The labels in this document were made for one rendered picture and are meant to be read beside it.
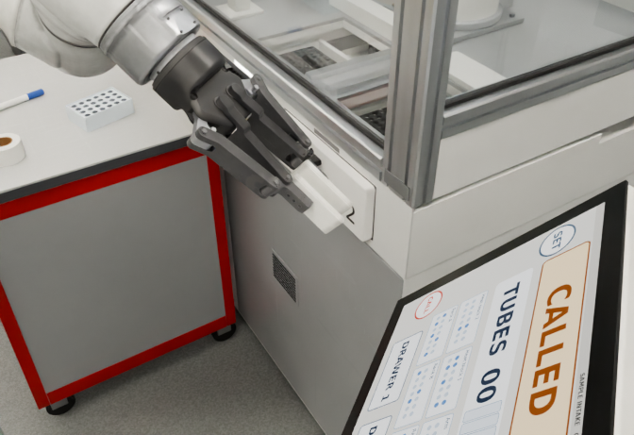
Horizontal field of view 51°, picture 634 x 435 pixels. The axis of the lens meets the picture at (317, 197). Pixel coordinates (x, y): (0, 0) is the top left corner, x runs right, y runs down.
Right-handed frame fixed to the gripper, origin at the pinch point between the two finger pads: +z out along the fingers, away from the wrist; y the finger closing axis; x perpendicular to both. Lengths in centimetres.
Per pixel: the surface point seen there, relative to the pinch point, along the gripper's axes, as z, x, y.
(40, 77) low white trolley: -55, 94, 64
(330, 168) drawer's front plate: 5.2, 23.9, 34.4
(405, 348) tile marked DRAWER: 17.3, 1.2, -6.1
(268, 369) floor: 44, 110, 55
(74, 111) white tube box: -39, 76, 48
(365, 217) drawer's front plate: 13.9, 21.2, 28.3
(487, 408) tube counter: 17.2, -13.1, -18.4
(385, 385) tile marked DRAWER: 17.3, 2.2, -10.7
